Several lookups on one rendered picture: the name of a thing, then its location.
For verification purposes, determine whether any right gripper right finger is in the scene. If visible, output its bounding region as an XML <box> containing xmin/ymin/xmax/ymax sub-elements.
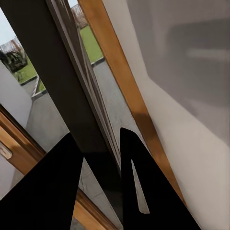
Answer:
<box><xmin>120</xmin><ymin>127</ymin><xmax>201</xmax><ymax>230</ymax></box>

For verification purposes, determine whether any poster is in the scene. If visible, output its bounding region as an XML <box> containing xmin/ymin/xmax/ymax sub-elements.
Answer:
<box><xmin>0</xmin><ymin>0</ymin><xmax>123</xmax><ymax>225</ymax></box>

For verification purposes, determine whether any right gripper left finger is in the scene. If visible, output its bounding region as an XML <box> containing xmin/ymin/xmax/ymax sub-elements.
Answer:
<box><xmin>0</xmin><ymin>133</ymin><xmax>84</xmax><ymax>230</ymax></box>

